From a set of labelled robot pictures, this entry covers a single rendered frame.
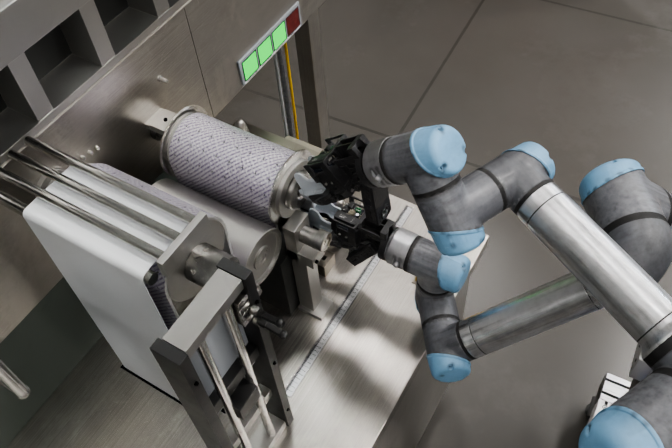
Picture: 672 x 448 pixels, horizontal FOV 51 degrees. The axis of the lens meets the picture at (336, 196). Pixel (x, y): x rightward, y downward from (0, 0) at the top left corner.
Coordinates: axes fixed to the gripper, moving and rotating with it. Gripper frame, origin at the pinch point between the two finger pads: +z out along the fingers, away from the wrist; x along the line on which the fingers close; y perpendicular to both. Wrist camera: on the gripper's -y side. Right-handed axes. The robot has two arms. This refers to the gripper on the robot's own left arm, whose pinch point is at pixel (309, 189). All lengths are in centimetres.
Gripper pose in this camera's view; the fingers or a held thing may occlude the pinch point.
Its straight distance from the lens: 126.0
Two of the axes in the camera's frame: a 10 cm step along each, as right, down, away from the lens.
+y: -5.9, -7.1, -3.7
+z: -6.2, 1.1, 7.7
